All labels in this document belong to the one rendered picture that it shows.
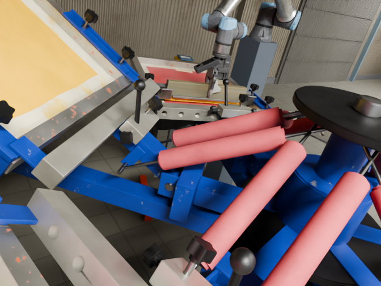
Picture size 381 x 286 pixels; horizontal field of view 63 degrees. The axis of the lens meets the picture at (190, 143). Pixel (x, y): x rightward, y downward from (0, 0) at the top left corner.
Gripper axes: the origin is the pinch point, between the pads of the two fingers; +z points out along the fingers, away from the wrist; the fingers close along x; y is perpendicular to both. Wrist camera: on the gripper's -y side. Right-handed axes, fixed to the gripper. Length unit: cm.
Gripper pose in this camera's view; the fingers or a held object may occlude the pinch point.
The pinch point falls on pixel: (206, 93)
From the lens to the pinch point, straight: 151.8
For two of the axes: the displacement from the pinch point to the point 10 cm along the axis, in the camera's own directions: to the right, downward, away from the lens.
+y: 9.4, 0.3, 3.4
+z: -2.0, 8.6, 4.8
